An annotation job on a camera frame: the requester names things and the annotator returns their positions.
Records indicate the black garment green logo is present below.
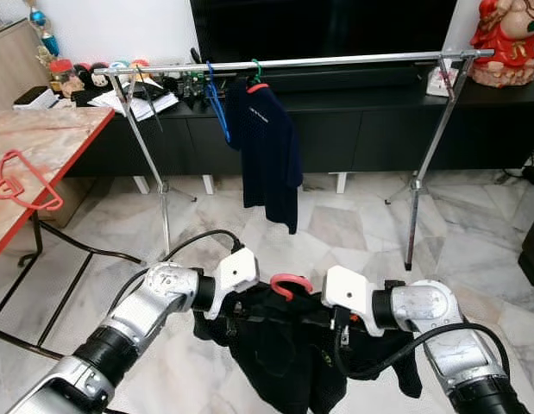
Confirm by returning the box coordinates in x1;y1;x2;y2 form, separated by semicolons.
193;285;423;414

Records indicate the red plastic hanger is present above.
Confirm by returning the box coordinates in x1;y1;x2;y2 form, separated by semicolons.
0;149;64;212
269;273;315;302

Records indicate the blue plastic hanger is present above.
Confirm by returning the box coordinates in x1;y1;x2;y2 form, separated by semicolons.
204;62;231;143

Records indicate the green plastic hanger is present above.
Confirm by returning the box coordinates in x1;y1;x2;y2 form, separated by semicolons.
248;59;266;87

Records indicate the navy blue shirt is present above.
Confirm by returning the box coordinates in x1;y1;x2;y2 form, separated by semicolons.
225;79;304;235

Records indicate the black TV console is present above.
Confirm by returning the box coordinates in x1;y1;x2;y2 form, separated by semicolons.
12;78;534;180

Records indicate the white paper stack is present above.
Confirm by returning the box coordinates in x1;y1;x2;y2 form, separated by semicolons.
87;83;179;122

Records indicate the chrome clothes rack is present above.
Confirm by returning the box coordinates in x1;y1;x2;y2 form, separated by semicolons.
101;48;495;273

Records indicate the yellow bear plush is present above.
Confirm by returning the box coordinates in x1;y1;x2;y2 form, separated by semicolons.
129;59;152;80

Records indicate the white tissue pack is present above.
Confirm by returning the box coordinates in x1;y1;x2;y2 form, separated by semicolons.
427;60;459;97

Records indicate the black mouse plush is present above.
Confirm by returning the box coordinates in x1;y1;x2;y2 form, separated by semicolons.
85;63;109;89

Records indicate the jar with red lid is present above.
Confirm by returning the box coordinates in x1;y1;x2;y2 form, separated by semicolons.
49;59;76;99

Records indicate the black television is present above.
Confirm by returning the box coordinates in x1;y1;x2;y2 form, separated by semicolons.
191;0;459;66

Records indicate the wooden cabinet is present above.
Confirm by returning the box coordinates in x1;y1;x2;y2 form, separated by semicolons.
0;17;50;109

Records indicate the red robed statue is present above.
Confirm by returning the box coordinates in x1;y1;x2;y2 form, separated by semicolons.
469;0;534;89

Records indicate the blue gold ornament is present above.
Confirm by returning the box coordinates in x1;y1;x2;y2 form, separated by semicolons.
27;4;60;63

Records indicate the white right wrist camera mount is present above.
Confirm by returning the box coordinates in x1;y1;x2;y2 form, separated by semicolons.
320;265;380;338

